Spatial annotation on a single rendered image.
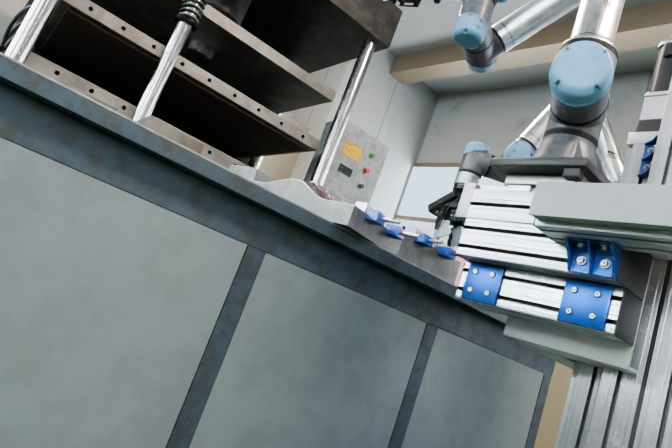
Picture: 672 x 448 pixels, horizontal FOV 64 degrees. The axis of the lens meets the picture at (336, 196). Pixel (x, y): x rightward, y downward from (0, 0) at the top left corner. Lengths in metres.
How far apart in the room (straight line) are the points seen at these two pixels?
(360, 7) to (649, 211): 1.76
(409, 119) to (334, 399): 4.14
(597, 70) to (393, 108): 4.12
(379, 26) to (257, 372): 1.68
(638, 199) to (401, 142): 4.38
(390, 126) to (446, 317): 3.63
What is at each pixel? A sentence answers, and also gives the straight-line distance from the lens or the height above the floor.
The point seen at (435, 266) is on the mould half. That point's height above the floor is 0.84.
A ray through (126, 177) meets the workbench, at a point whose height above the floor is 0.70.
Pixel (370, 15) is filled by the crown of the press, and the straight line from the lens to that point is 2.52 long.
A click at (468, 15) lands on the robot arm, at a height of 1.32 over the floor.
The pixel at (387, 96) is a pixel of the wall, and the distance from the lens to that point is 5.19.
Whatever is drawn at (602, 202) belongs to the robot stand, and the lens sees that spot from 1.02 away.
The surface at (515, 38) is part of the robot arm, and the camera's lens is 1.47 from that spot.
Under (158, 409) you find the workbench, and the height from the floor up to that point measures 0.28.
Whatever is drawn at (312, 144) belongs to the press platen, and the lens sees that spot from 2.35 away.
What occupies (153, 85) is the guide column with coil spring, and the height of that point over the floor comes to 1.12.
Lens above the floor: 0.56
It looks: 13 degrees up
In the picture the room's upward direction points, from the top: 21 degrees clockwise
